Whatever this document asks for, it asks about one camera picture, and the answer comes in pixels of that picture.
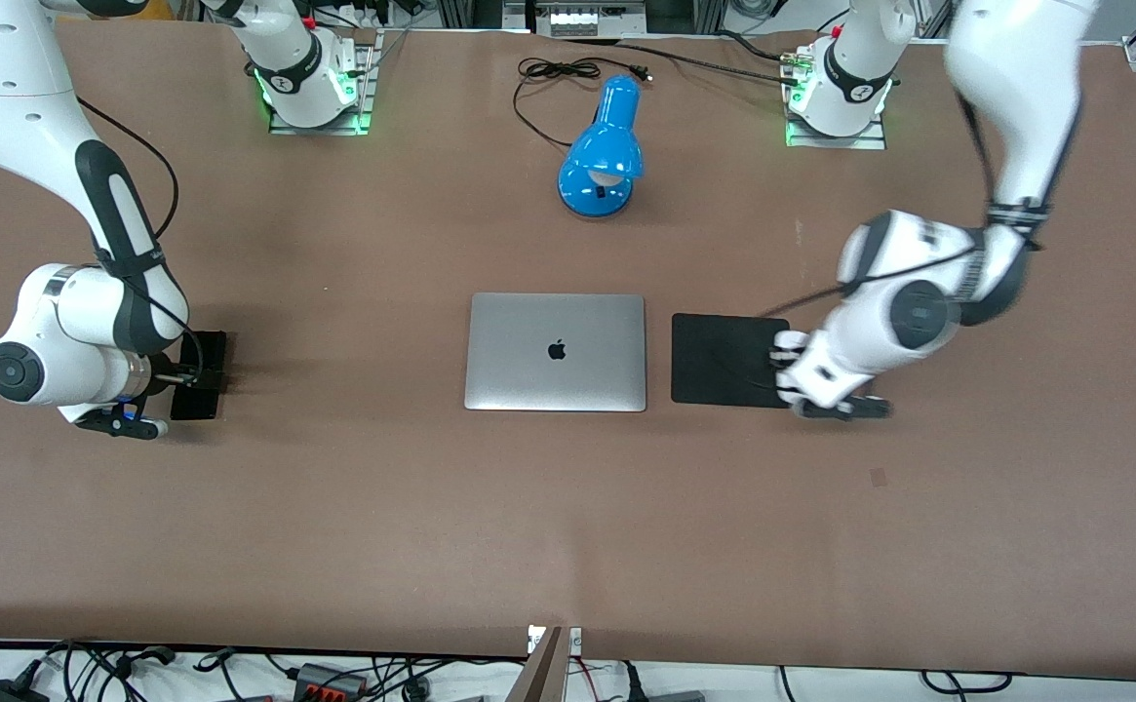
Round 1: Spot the black phone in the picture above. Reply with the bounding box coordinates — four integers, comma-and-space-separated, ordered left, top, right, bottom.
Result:
170, 331, 229, 423

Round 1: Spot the black mouse pad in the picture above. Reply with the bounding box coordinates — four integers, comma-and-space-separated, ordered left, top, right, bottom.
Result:
671, 313, 795, 409

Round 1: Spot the silver laptop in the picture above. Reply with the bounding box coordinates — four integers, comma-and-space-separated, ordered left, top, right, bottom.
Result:
463, 292, 647, 413

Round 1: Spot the blue desk lamp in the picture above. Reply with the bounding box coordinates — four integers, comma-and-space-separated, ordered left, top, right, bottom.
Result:
557, 75, 646, 219

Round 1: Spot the grey box with orange connectors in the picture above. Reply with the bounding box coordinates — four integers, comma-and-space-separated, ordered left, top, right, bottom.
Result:
291, 662, 372, 702

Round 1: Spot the grey power strip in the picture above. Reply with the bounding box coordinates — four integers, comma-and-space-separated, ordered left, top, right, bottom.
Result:
504, 0, 648, 39

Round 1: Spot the wooden beam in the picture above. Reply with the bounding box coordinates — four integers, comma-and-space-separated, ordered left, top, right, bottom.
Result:
506, 627, 569, 702

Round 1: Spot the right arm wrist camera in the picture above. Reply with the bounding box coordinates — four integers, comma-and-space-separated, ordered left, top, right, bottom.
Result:
73, 403, 168, 443

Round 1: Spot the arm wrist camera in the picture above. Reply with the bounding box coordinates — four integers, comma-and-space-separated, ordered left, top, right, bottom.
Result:
73, 403, 168, 443
790, 394, 893, 423

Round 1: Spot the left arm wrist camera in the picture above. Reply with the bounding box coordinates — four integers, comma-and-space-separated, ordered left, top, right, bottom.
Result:
790, 394, 893, 423

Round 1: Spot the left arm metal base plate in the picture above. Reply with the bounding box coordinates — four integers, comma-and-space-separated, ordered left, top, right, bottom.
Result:
784, 47, 889, 151

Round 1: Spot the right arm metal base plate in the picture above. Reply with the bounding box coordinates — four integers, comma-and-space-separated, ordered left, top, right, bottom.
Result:
267, 27, 375, 137

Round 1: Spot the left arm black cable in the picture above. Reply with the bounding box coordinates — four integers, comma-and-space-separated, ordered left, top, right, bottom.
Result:
757, 93, 1054, 322

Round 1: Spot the small metal bracket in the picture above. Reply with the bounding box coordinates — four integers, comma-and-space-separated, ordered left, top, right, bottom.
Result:
526, 626, 584, 656

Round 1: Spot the black lamp cord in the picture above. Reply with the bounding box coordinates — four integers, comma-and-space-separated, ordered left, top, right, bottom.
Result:
513, 57, 653, 150

